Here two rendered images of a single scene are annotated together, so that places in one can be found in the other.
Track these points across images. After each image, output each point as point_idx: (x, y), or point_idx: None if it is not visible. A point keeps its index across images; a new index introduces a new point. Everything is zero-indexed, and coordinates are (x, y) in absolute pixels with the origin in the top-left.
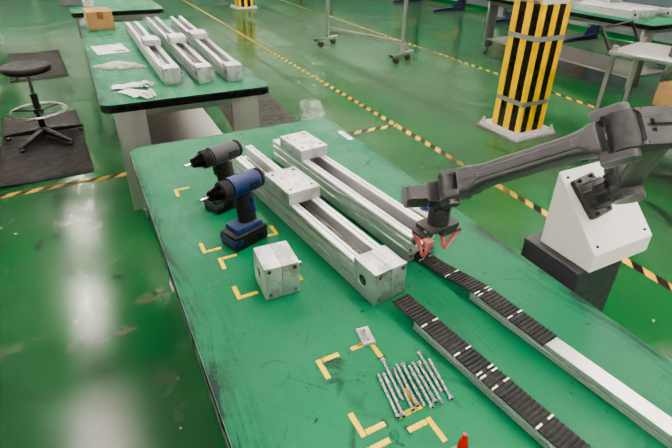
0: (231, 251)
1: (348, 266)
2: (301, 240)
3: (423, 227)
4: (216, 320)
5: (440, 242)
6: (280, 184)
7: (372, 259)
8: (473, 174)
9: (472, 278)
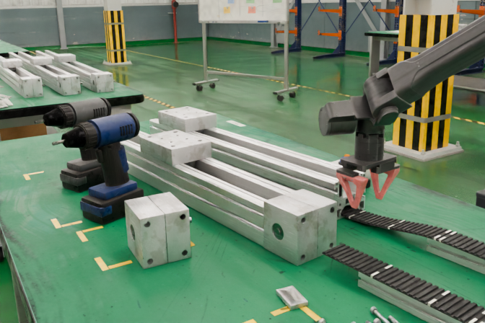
0: (95, 224)
1: (256, 219)
2: (190, 209)
3: (351, 162)
4: (70, 295)
5: (372, 201)
6: (159, 143)
7: (289, 201)
8: (413, 67)
9: (426, 225)
